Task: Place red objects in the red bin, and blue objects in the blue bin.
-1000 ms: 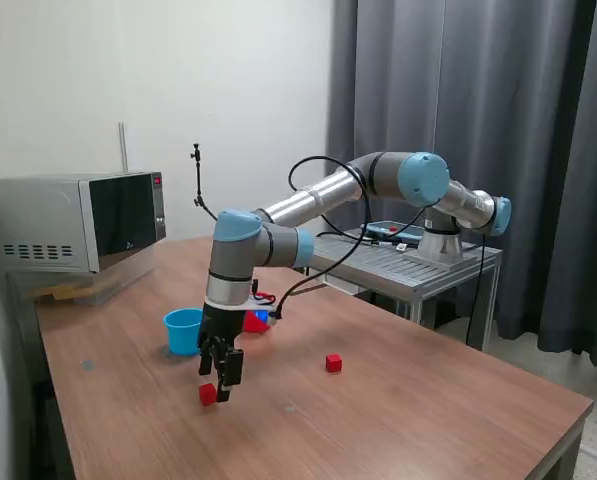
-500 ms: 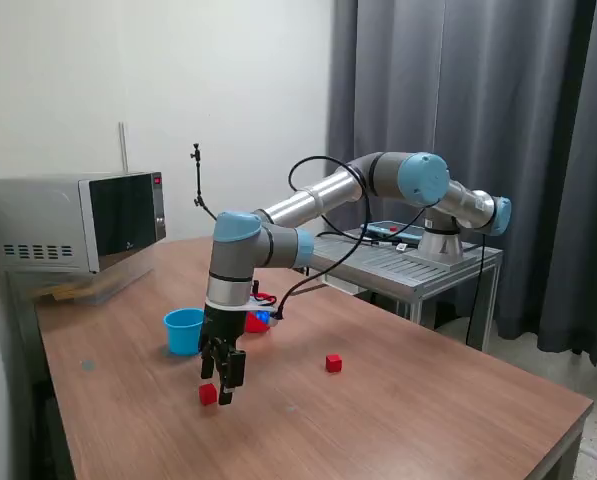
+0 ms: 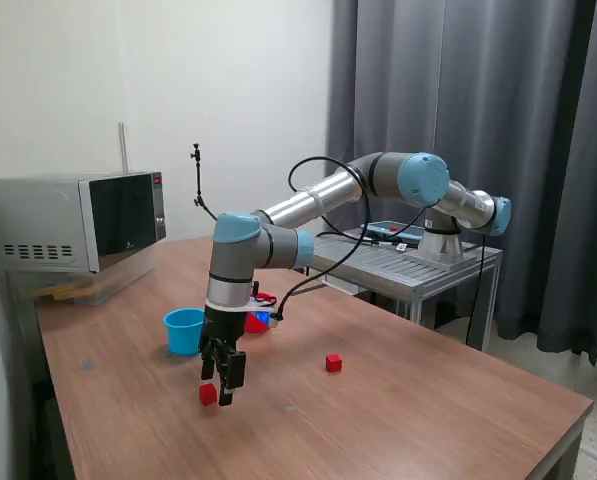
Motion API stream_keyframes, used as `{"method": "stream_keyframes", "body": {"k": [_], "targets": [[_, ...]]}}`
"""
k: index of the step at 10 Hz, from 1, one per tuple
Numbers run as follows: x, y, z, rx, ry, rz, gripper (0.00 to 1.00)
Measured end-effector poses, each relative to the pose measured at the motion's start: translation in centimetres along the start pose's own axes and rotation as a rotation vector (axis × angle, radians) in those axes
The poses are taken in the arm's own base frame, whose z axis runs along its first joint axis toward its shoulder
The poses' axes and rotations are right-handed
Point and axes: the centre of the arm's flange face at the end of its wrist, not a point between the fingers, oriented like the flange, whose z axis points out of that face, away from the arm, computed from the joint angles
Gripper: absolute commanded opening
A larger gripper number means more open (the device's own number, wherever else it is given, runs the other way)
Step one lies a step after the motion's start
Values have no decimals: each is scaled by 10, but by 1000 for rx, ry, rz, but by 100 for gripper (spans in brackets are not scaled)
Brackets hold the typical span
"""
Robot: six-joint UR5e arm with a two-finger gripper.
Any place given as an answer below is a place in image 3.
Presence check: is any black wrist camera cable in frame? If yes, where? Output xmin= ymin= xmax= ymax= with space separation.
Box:
xmin=276 ymin=155 xmax=429 ymax=321

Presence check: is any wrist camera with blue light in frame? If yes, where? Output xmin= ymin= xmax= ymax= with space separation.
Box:
xmin=247 ymin=298 xmax=285 ymax=330

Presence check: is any blue plastic cup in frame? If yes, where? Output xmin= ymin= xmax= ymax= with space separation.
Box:
xmin=163 ymin=307 xmax=206 ymax=357

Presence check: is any wooden block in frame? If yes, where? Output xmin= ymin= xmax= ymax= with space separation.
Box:
xmin=27 ymin=283 xmax=87 ymax=304

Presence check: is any red plastic cup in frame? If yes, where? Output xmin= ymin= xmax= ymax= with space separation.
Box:
xmin=244 ymin=292 xmax=279 ymax=334

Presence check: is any blue teach pendant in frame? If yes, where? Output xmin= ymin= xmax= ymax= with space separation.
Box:
xmin=360 ymin=220 xmax=425 ymax=246

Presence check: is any black pendant cable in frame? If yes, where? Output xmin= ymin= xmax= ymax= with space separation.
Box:
xmin=315 ymin=230 xmax=409 ymax=251

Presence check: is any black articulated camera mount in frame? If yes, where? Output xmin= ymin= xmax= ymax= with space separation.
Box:
xmin=189 ymin=143 xmax=220 ymax=222

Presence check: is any grey curtain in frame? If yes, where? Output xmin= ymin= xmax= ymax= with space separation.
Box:
xmin=324 ymin=0 xmax=597 ymax=366

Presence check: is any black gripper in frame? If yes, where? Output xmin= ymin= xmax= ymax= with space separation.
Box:
xmin=199 ymin=305 xmax=248 ymax=407

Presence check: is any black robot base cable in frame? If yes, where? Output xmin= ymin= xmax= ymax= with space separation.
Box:
xmin=462 ymin=234 xmax=487 ymax=346

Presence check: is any grey metal robot stand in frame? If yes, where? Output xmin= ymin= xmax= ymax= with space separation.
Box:
xmin=297 ymin=229 xmax=504 ymax=354

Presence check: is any silver microwave oven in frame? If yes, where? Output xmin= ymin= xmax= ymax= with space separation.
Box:
xmin=0 ymin=171 xmax=167 ymax=275

